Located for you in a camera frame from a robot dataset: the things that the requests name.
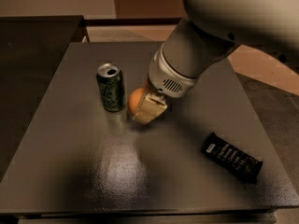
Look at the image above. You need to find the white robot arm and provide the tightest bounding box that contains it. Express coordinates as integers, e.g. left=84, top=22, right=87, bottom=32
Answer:
left=128, top=0, right=299, bottom=124

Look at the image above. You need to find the orange fruit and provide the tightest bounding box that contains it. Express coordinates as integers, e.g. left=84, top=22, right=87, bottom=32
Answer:
left=127, top=88, right=146, bottom=115

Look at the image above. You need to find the green soda can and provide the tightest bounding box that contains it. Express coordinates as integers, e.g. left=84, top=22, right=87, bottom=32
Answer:
left=96, top=63, right=125, bottom=112

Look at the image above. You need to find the black snack bar wrapper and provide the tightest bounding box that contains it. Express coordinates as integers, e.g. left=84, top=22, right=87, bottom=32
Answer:
left=201, top=133, right=263, bottom=184

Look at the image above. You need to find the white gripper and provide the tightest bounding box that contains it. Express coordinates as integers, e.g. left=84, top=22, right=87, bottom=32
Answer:
left=132, top=46, right=198, bottom=124

